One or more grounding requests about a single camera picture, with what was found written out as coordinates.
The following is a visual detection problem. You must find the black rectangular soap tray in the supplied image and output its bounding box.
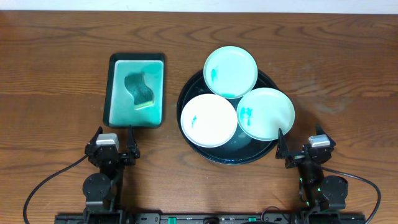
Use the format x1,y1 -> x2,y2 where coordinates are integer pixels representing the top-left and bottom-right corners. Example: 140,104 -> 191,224
103,52 -> 165,128

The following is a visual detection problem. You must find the round black tray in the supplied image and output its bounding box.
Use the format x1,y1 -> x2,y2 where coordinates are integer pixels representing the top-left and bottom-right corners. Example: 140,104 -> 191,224
177,70 -> 278,165

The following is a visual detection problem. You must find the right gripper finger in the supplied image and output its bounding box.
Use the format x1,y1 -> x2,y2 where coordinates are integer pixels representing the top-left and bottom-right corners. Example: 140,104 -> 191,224
275,128 -> 289,159
315,123 -> 329,138

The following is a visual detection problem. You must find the white plate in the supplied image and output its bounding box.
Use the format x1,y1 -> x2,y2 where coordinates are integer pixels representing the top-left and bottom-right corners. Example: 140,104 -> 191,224
180,93 -> 238,148

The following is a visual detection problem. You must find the mint plate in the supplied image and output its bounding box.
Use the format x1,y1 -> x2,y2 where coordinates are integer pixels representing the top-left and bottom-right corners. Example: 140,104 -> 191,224
236,88 -> 295,141
203,46 -> 258,99

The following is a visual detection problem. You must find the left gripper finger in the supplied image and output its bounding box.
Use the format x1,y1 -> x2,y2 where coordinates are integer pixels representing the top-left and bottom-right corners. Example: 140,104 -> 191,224
89,126 -> 103,145
126,126 -> 138,153

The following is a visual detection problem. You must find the green scouring sponge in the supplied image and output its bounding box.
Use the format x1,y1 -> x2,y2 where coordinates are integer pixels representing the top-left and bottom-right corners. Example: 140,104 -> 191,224
124,73 -> 154,110

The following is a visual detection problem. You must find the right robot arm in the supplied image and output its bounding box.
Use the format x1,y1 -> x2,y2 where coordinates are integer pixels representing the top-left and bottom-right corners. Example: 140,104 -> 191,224
275,124 -> 348,223

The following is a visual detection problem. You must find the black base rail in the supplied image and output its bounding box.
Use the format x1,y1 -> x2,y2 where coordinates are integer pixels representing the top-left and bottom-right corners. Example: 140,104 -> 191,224
54,213 -> 366,224

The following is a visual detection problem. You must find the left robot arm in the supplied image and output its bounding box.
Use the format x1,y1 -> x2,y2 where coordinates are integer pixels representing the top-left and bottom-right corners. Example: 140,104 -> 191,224
83,127 -> 141,223

